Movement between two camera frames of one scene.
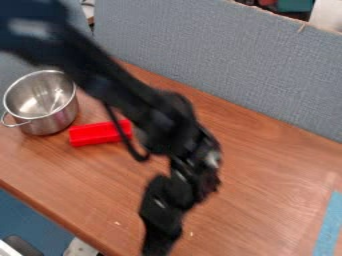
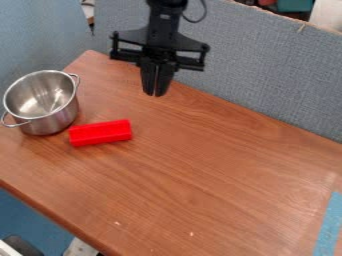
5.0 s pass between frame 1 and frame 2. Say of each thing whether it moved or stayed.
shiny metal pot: stayed
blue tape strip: stayed
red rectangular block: stayed
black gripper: moved
